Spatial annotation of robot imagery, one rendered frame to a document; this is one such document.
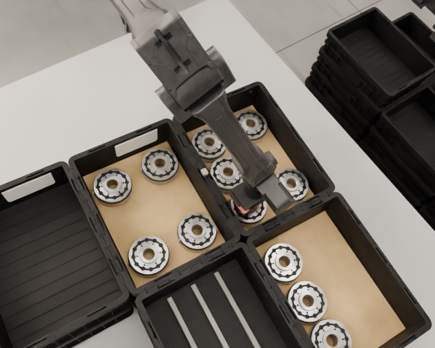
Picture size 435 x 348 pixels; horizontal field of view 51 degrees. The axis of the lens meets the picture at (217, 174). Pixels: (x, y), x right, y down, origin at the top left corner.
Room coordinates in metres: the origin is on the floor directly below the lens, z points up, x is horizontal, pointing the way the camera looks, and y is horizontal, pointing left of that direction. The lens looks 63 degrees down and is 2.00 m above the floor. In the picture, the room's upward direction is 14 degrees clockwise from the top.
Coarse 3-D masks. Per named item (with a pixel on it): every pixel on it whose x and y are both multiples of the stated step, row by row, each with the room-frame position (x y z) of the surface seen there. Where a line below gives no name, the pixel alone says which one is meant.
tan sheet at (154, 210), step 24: (168, 144) 0.64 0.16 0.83; (120, 168) 0.53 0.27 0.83; (144, 192) 0.48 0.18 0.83; (168, 192) 0.49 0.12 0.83; (192, 192) 0.51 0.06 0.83; (120, 216) 0.39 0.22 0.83; (144, 216) 0.41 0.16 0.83; (168, 216) 0.43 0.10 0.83; (120, 240) 0.33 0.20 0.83; (168, 240) 0.36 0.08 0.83; (216, 240) 0.39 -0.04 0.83; (168, 264) 0.30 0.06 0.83
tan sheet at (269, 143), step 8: (200, 128) 0.72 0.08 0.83; (192, 136) 0.69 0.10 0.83; (264, 136) 0.75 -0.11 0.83; (272, 136) 0.76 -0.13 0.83; (208, 144) 0.67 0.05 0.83; (256, 144) 0.72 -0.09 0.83; (264, 144) 0.72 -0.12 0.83; (272, 144) 0.73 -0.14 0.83; (264, 152) 0.70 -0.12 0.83; (272, 152) 0.70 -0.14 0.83; (280, 152) 0.71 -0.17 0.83; (280, 160) 0.68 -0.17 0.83; (288, 160) 0.69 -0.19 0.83; (208, 168) 0.60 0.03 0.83; (280, 168) 0.66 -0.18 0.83; (288, 184) 0.61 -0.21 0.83; (264, 216) 0.50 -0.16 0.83; (272, 216) 0.50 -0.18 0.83
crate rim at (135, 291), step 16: (144, 128) 0.62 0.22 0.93; (176, 128) 0.64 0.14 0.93; (112, 144) 0.54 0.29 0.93; (192, 160) 0.56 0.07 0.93; (80, 176) 0.43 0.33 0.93; (96, 208) 0.36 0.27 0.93; (224, 208) 0.45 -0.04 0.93; (208, 256) 0.32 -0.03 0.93; (176, 272) 0.26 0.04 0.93; (128, 288) 0.20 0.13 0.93; (144, 288) 0.21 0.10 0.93
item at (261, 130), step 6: (240, 114) 0.79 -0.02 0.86; (246, 114) 0.79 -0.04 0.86; (252, 114) 0.80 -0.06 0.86; (258, 114) 0.80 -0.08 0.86; (240, 120) 0.76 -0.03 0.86; (258, 120) 0.78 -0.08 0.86; (264, 120) 0.79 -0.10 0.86; (258, 126) 0.76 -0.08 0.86; (264, 126) 0.76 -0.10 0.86; (246, 132) 0.73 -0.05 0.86; (252, 132) 0.73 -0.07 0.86; (258, 132) 0.74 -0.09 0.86; (264, 132) 0.75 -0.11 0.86; (252, 138) 0.71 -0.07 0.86
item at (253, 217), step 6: (234, 204) 0.49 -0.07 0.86; (264, 204) 0.52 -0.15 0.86; (234, 210) 0.48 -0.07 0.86; (258, 210) 0.50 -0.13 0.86; (264, 210) 0.50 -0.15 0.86; (240, 216) 0.47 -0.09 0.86; (246, 216) 0.47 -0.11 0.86; (252, 216) 0.47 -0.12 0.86; (258, 216) 0.48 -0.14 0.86; (246, 222) 0.45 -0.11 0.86; (252, 222) 0.46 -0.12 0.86
